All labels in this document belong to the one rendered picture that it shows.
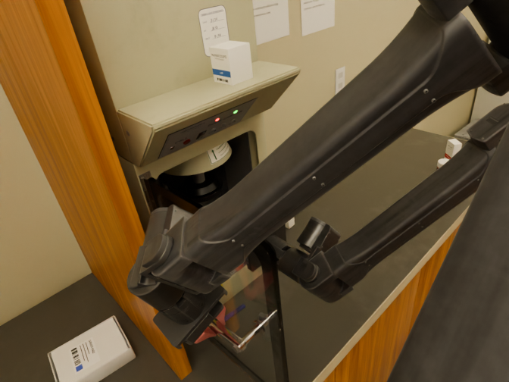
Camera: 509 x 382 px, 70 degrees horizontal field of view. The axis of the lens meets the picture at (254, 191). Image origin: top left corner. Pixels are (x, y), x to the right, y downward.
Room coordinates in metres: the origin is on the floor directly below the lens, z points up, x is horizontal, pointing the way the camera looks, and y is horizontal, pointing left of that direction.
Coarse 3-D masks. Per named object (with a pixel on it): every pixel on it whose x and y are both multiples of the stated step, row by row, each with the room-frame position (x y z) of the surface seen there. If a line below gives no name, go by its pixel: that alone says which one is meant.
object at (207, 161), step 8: (224, 144) 0.75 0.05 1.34; (208, 152) 0.71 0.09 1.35; (216, 152) 0.72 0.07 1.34; (224, 152) 0.73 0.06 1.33; (192, 160) 0.69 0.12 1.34; (200, 160) 0.69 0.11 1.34; (208, 160) 0.70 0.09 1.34; (216, 160) 0.71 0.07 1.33; (224, 160) 0.72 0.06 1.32; (176, 168) 0.69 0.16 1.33; (184, 168) 0.69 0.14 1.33; (192, 168) 0.69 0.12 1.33; (200, 168) 0.69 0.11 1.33; (208, 168) 0.69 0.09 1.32
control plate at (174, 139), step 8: (248, 104) 0.64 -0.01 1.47; (224, 112) 0.60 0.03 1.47; (232, 112) 0.62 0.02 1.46; (240, 112) 0.65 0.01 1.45; (208, 120) 0.58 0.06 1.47; (224, 120) 0.63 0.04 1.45; (232, 120) 0.66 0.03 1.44; (240, 120) 0.69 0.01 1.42; (184, 128) 0.55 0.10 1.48; (192, 128) 0.57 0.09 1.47; (200, 128) 0.59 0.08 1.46; (208, 128) 0.61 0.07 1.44; (216, 128) 0.64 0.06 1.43; (224, 128) 0.67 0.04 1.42; (168, 136) 0.53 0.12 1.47; (176, 136) 0.55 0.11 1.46; (184, 136) 0.57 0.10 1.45; (192, 136) 0.59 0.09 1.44; (168, 144) 0.55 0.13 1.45; (176, 144) 0.57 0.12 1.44; (168, 152) 0.58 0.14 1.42
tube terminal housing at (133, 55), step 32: (64, 0) 0.62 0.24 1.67; (96, 0) 0.59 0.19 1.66; (128, 0) 0.62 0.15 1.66; (160, 0) 0.66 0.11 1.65; (192, 0) 0.69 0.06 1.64; (224, 0) 0.74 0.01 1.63; (96, 32) 0.58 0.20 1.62; (128, 32) 0.61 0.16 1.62; (160, 32) 0.65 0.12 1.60; (192, 32) 0.69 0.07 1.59; (96, 64) 0.59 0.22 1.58; (128, 64) 0.60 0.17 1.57; (160, 64) 0.64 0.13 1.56; (192, 64) 0.68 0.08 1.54; (128, 96) 0.59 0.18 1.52; (256, 128) 0.76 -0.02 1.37; (128, 160) 0.59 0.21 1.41; (160, 160) 0.61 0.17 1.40; (256, 160) 0.79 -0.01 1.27
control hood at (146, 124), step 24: (264, 72) 0.68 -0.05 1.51; (288, 72) 0.67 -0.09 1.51; (168, 96) 0.61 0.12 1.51; (192, 96) 0.59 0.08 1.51; (216, 96) 0.58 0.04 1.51; (240, 96) 0.60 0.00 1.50; (264, 96) 0.67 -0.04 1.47; (120, 120) 0.57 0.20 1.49; (144, 120) 0.51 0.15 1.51; (168, 120) 0.51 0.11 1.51; (192, 120) 0.54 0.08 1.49; (144, 144) 0.52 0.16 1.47
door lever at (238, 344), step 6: (210, 324) 0.39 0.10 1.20; (216, 324) 0.39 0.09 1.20; (222, 324) 0.38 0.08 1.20; (258, 324) 0.37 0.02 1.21; (216, 330) 0.38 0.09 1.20; (222, 330) 0.37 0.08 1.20; (228, 330) 0.37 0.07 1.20; (252, 330) 0.36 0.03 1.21; (258, 330) 0.36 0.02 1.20; (264, 330) 0.36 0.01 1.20; (222, 336) 0.36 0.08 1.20; (228, 336) 0.36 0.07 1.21; (234, 336) 0.36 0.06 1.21; (246, 336) 0.35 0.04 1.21; (252, 336) 0.36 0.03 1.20; (228, 342) 0.35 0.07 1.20; (234, 342) 0.35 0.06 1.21; (240, 342) 0.34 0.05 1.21; (246, 342) 0.35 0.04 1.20; (234, 348) 0.34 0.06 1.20; (240, 348) 0.34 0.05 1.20
